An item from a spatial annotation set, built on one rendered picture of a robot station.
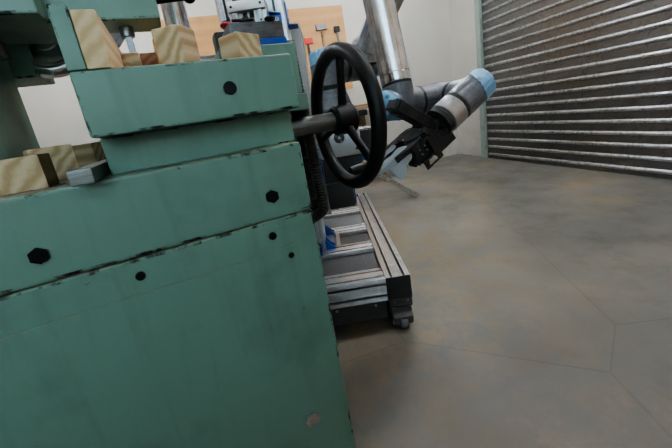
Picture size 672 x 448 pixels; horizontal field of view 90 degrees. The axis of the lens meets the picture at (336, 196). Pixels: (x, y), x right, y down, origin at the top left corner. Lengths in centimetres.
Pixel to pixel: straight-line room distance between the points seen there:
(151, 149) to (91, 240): 11
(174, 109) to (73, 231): 16
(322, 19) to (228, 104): 382
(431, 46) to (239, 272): 442
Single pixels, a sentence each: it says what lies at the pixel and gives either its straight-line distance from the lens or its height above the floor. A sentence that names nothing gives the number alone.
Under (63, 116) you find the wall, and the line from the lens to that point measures 420.
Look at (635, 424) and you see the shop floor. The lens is 120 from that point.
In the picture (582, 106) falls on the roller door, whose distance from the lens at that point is 357.
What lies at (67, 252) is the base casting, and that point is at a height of 74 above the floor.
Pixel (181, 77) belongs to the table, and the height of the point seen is 89.
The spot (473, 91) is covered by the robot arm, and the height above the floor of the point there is 82.
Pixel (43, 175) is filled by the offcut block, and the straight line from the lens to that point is 45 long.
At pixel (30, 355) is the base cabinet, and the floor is 64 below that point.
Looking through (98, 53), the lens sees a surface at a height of 91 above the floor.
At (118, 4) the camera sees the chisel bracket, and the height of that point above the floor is 102.
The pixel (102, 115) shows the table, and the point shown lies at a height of 86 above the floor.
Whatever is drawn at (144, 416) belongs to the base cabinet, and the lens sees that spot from 52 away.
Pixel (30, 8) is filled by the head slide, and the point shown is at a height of 101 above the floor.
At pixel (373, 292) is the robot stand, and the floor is 18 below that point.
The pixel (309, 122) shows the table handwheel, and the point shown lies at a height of 82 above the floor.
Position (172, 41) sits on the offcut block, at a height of 93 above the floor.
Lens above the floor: 83
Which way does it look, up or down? 14 degrees down
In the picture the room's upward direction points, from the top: 9 degrees counter-clockwise
